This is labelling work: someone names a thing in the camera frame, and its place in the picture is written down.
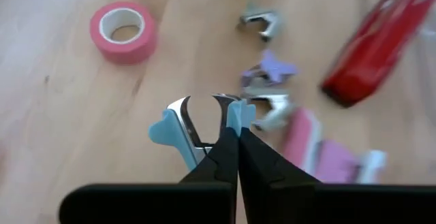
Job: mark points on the light blue staple remover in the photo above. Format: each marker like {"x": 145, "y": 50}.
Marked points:
{"x": 167, "y": 132}

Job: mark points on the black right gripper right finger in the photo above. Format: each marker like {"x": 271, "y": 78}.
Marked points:
{"x": 269, "y": 190}

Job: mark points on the purple staple remover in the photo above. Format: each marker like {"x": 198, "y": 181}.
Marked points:
{"x": 276, "y": 67}

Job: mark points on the red stapler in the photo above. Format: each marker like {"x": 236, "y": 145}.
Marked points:
{"x": 368, "y": 57}

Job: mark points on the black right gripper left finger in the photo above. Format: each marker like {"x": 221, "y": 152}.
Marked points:
{"x": 218, "y": 166}

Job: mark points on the grey staple remover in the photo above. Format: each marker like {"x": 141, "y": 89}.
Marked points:
{"x": 272, "y": 23}

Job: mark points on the white staple remover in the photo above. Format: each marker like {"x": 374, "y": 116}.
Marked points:
{"x": 279, "y": 110}

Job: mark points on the coral red tape roll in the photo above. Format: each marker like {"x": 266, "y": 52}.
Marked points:
{"x": 129, "y": 52}

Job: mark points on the pink and white stapler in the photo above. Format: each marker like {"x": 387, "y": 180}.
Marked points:
{"x": 335, "y": 162}

